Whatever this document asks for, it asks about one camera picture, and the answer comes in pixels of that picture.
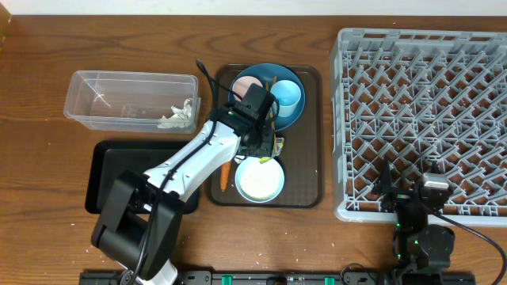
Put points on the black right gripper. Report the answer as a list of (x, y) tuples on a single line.
[(398, 196)]

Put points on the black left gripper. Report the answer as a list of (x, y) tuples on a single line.
[(268, 153)]

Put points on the yellow green snack wrapper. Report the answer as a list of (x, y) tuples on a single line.
[(277, 148)]

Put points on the orange carrot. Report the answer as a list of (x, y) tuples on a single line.
[(224, 176)]

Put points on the white paper napkin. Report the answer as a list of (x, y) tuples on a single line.
[(181, 118)]

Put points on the white tissue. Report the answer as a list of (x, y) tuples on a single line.
[(239, 159)]

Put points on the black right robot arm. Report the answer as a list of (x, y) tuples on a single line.
[(423, 249)]

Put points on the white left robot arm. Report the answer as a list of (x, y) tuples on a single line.
[(140, 220)]

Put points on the grey dishwasher rack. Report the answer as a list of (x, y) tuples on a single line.
[(417, 98)]

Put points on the light blue bowl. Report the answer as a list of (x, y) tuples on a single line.
[(259, 180)]

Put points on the brown serving tray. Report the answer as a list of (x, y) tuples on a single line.
[(301, 157)]

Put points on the pink cup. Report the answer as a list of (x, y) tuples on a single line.
[(242, 84)]

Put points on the light blue cup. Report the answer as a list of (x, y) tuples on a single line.
[(288, 95)]

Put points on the wooden chopstick right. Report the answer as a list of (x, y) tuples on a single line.
[(273, 108)]

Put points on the dark blue plate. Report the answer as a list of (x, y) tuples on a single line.
[(265, 72)]

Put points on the black plastic tray bin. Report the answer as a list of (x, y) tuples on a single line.
[(113, 157)]

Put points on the clear plastic bin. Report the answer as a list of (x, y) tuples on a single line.
[(129, 101)]

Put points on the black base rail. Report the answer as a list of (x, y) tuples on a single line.
[(351, 278)]

